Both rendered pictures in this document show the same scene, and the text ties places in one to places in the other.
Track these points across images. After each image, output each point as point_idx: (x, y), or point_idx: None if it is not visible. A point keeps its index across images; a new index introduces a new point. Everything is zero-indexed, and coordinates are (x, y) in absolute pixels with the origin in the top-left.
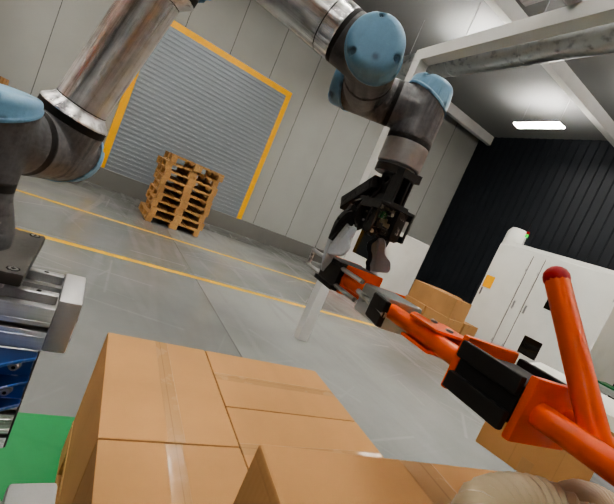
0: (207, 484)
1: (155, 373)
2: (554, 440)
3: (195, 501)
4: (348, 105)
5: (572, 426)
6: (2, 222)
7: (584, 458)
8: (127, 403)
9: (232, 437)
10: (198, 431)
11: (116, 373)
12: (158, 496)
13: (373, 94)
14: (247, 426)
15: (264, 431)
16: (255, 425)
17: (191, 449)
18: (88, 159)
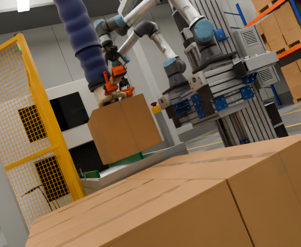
0: (166, 168)
1: (234, 155)
2: None
3: (169, 166)
4: (120, 27)
5: None
6: (201, 59)
7: None
8: (225, 150)
9: (160, 177)
10: (181, 168)
11: (252, 144)
12: (183, 160)
13: (119, 33)
14: (151, 184)
15: (138, 189)
16: (145, 186)
17: (179, 166)
18: (194, 35)
